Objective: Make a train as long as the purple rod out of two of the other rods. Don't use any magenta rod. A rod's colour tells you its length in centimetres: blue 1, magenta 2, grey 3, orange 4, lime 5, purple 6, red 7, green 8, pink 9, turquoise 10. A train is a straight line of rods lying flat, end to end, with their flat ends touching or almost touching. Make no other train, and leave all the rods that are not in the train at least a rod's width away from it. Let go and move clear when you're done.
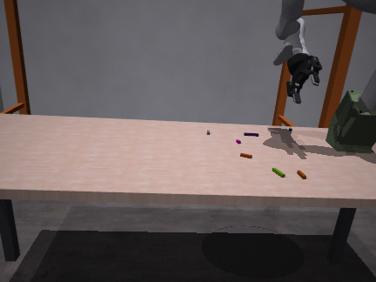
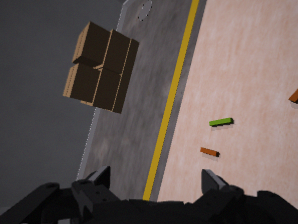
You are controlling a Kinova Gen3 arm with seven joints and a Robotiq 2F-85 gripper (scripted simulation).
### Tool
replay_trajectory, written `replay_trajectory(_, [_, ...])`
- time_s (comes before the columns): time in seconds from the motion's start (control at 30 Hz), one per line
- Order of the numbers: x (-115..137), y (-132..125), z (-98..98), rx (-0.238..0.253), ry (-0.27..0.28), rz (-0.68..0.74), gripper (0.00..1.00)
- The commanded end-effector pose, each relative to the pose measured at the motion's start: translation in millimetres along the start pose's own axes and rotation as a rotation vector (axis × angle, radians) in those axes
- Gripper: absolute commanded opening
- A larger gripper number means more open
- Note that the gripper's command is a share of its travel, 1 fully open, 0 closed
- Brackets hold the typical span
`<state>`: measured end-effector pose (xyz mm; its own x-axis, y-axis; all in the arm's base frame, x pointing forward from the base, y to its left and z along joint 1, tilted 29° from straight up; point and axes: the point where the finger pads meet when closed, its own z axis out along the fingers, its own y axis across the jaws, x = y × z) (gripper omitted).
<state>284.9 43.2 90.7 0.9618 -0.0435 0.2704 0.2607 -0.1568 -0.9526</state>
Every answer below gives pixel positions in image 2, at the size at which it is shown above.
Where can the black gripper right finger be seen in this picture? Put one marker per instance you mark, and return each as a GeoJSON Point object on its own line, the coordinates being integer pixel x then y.
{"type": "Point", "coordinates": [220, 208]}

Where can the orange rod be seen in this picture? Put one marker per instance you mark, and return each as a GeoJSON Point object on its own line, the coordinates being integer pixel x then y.
{"type": "Point", "coordinates": [208, 151]}
{"type": "Point", "coordinates": [294, 97]}

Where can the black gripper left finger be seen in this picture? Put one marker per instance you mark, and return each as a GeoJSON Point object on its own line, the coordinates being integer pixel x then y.
{"type": "Point", "coordinates": [83, 201]}

